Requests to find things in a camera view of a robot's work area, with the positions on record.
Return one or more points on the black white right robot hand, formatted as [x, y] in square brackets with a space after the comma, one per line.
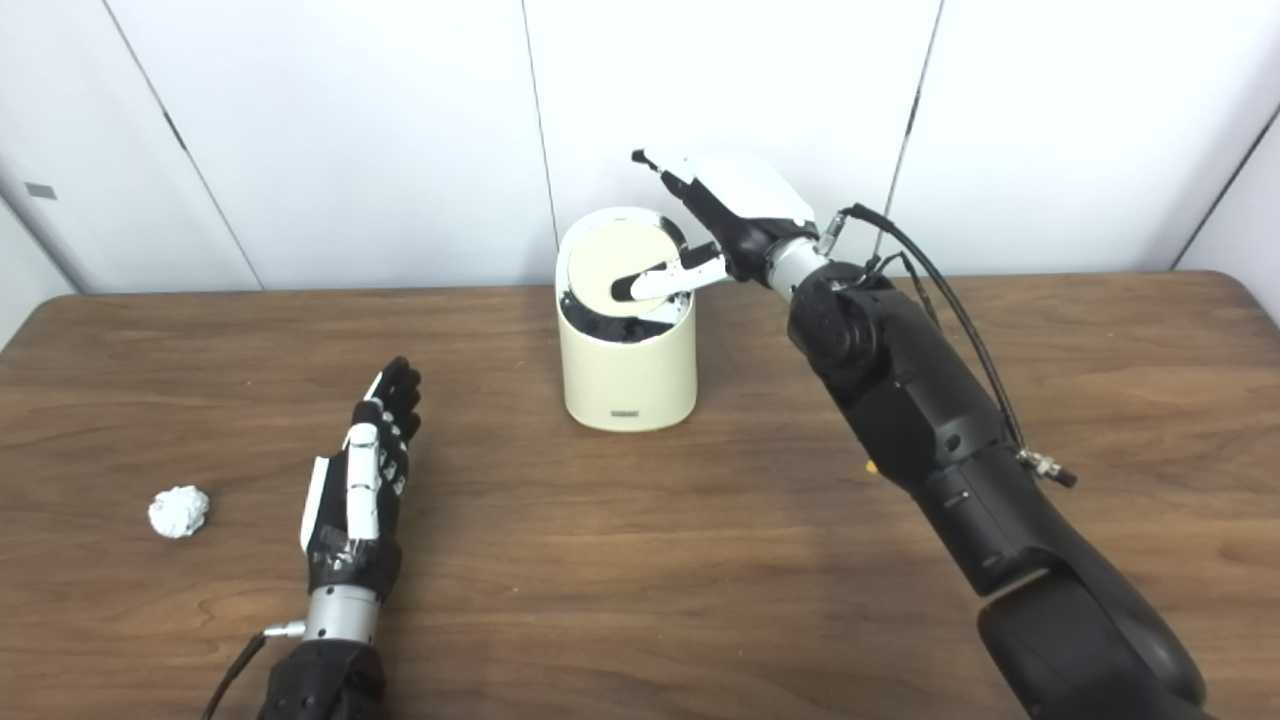
[750, 190]

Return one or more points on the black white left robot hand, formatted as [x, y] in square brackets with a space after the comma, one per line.
[335, 530]

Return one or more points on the cream round bin lid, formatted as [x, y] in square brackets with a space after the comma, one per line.
[610, 255]

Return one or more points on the white paper ball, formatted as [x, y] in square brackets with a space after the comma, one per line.
[179, 512]

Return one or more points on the cream-colored round bin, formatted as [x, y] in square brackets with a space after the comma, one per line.
[625, 380]

